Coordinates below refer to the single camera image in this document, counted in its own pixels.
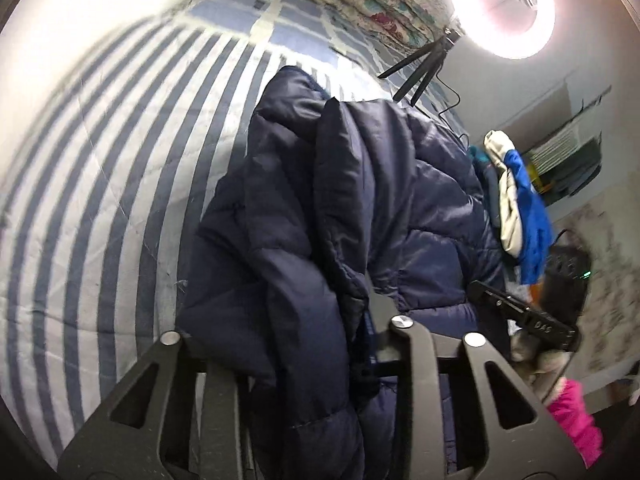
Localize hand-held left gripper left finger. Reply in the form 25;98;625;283
57;330;261;480

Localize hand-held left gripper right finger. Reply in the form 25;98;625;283
367;292;576;480

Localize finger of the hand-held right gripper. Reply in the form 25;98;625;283
467;280;508;317

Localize navy puffer jacket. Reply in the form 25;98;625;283
177;65;511;480

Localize clothes rack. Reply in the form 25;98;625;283
525;125;604;207

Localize person's right hand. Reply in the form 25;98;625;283
510;327;574;397

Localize blue and white jacket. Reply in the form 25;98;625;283
482;129;554;286

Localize teal garment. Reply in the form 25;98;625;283
467;145;502;231

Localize dark hanging jackets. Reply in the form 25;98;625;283
540;142;602;206

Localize white green striped garment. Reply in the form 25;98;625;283
529;127;577;172

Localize black tripod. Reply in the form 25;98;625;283
377;27;466;106

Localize striped bed sheet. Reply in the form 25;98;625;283
0;0;471;471

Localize wall poster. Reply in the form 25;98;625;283
550;200;640;378

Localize black cable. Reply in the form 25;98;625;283
414;74;472;147

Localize ring light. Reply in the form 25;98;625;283
449;0;557;61

